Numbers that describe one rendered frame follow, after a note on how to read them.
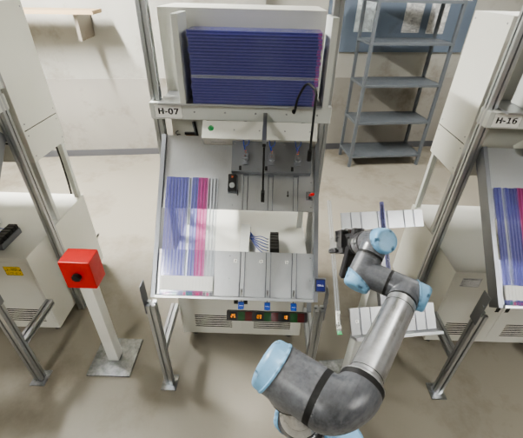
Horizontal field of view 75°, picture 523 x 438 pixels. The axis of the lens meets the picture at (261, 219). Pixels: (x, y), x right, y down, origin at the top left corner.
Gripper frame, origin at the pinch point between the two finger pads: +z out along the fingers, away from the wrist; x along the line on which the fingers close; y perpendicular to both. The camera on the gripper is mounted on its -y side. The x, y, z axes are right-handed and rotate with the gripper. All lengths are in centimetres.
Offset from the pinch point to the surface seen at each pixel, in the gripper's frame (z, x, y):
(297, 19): 1, 16, 95
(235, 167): 19, 36, 35
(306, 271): 18.4, 4.0, -7.5
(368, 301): 17.7, -24.7, -19.6
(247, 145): 18, 32, 45
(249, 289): 23.9, 27.1, -15.9
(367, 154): 236, -151, 134
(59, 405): 85, 112, -80
